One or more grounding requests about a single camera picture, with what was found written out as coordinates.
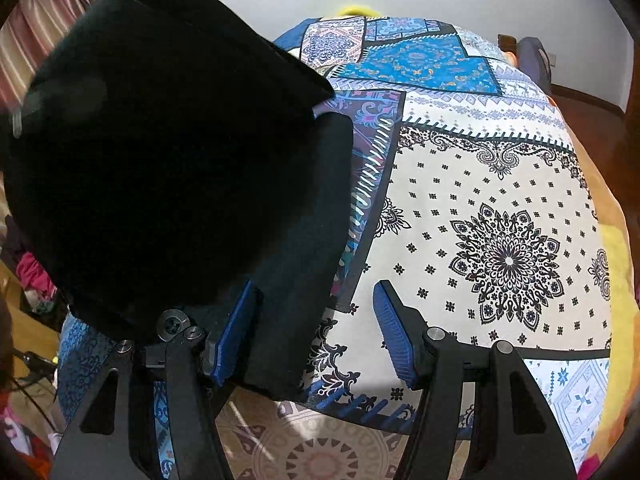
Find black pants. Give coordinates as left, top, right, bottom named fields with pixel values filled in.
left=1, top=0, right=354, bottom=399

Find blue patchwork bedsheet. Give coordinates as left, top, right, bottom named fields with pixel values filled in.
left=53, top=16, right=611, bottom=479

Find orange bed mattress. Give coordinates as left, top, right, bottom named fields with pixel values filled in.
left=553, top=96, right=639, bottom=479

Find purple backpack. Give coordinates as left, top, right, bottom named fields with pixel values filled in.
left=516, top=37, right=552, bottom=94

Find small wooden bedside stand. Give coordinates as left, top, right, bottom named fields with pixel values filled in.
left=498, top=34, right=518, bottom=54

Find yellow hoop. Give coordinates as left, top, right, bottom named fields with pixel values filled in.
left=335, top=4, right=381, bottom=18

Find striped pink curtain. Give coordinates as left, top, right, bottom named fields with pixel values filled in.
left=1, top=0, right=94, bottom=108

